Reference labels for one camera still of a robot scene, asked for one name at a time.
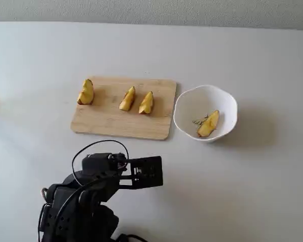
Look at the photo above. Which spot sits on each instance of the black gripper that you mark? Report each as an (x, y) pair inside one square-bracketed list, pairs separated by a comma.
[(147, 172)]

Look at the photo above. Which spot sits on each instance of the yellow apple slice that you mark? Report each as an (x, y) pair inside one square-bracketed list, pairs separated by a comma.
[(146, 104), (208, 124), (127, 100)]

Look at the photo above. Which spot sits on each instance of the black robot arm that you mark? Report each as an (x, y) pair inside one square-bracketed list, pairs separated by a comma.
[(65, 214)]

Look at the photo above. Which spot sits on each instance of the wooden cutting board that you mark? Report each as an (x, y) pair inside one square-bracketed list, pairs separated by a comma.
[(121, 123)]

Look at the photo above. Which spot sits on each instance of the apple slice with red skin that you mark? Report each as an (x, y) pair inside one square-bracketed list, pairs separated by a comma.
[(86, 94)]

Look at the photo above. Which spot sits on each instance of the white bowl with butterfly print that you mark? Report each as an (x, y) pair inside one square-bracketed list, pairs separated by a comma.
[(217, 100)]

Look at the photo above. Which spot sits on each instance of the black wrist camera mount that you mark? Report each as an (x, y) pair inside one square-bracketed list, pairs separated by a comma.
[(149, 174)]

